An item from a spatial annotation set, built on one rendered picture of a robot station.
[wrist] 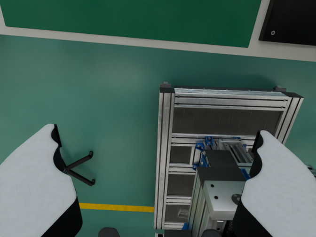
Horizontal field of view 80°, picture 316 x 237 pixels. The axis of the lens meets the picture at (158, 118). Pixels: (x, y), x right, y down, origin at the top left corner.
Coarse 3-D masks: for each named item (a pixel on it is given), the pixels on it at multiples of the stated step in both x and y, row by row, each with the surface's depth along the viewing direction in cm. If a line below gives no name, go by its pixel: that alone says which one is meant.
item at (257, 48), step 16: (0, 16) 46; (0, 32) 47; (16, 32) 47; (32, 32) 47; (48, 32) 48; (64, 32) 48; (256, 32) 48; (176, 48) 49; (192, 48) 49; (208, 48) 49; (224, 48) 49; (240, 48) 49; (256, 48) 49; (272, 48) 49; (288, 48) 49; (304, 48) 49
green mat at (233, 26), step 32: (0, 0) 44; (32, 0) 44; (64, 0) 44; (96, 0) 44; (128, 0) 44; (160, 0) 44; (192, 0) 44; (224, 0) 44; (256, 0) 44; (96, 32) 47; (128, 32) 47; (160, 32) 47; (192, 32) 47; (224, 32) 47
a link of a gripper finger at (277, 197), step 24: (264, 144) 10; (264, 168) 8; (288, 168) 9; (264, 192) 7; (288, 192) 7; (312, 192) 7; (240, 216) 7; (264, 216) 6; (288, 216) 6; (312, 216) 6
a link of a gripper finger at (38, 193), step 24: (24, 144) 9; (48, 144) 9; (0, 168) 8; (24, 168) 8; (48, 168) 8; (0, 192) 7; (24, 192) 7; (48, 192) 7; (72, 192) 7; (0, 216) 6; (24, 216) 6; (48, 216) 6; (72, 216) 7
